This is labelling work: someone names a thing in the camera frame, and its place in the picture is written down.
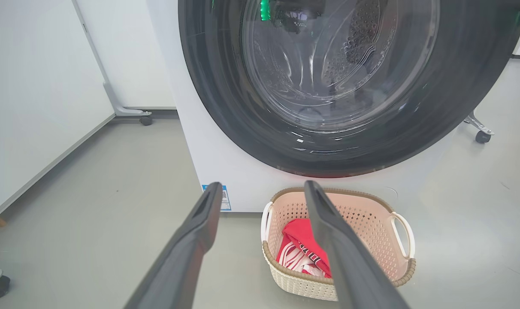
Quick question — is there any blue white energy label sticker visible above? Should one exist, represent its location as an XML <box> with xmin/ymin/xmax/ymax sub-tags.
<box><xmin>201</xmin><ymin>185</ymin><xmax>232</xmax><ymax>212</ymax></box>

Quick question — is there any dark round glass washer door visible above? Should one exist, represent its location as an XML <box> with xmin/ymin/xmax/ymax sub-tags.
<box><xmin>178</xmin><ymin>0</ymin><xmax>520</xmax><ymax>179</ymax></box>

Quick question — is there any red and white garment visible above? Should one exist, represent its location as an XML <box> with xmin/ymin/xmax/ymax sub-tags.
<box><xmin>276</xmin><ymin>218</ymin><xmax>333</xmax><ymax>279</ymax></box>

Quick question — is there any white washing machine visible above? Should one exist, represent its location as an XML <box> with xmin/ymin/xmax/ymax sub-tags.
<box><xmin>146</xmin><ymin>0</ymin><xmax>520</xmax><ymax>213</ymax></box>

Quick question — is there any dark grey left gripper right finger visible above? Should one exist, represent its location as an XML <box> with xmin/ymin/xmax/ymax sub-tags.
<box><xmin>304</xmin><ymin>180</ymin><xmax>411</xmax><ymax>309</ymax></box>

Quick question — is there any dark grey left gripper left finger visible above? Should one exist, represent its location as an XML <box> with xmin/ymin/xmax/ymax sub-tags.
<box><xmin>124</xmin><ymin>182</ymin><xmax>223</xmax><ymax>309</ymax></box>

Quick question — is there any grey partition leg with caster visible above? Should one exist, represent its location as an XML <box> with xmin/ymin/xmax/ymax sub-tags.
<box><xmin>71</xmin><ymin>0</ymin><xmax>154</xmax><ymax>127</ymax></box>
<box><xmin>463</xmin><ymin>110</ymin><xmax>496</xmax><ymax>144</ymax></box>

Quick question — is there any cream perforated laundry basket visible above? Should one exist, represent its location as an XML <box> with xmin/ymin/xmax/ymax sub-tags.
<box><xmin>260</xmin><ymin>187</ymin><xmax>417</xmax><ymax>302</ymax></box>

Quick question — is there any stainless steel washing machine drum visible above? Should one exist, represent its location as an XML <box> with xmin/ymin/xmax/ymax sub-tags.
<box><xmin>243</xmin><ymin>0</ymin><xmax>440</xmax><ymax>129</ymax></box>

